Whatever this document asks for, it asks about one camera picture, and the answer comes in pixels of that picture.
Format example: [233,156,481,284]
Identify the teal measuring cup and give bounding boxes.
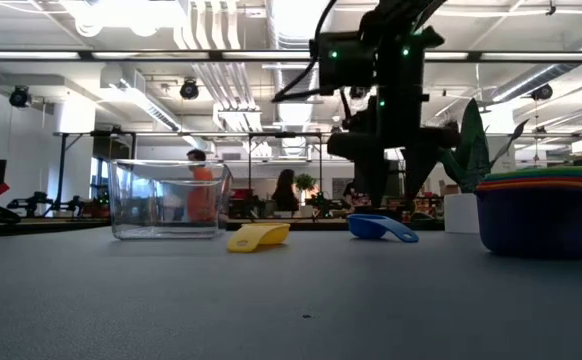
[479,172,582,185]

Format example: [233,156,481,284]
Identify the purple measuring cup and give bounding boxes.
[474,185,582,260]

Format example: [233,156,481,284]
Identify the potted plant in white pot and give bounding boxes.
[437,97,531,235]

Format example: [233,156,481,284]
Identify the blue measuring cup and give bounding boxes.
[346,213,421,245]

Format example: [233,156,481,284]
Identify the clear plastic basket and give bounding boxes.
[107,158,234,241]

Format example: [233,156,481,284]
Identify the white ceiling duct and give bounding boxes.
[173,0,267,134]

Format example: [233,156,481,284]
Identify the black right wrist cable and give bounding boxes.
[271,0,340,104]

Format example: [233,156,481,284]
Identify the green measuring cup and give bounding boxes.
[481,165,582,182]

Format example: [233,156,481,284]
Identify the background green plant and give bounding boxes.
[293,172,318,207]

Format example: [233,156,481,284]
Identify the yellow measuring cup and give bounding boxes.
[226,222,292,254]

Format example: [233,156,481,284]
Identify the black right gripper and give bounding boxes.
[326,94,462,209]

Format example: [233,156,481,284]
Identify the person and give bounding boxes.
[269,168,301,215]
[184,148,218,225]

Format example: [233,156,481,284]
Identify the orange measuring cup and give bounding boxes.
[475,179,582,197]

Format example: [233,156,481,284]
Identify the black hanging spotlight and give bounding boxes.
[8,84,32,109]
[179,78,201,101]
[530,83,554,102]

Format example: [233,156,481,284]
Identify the red measuring cup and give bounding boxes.
[476,175,582,191]

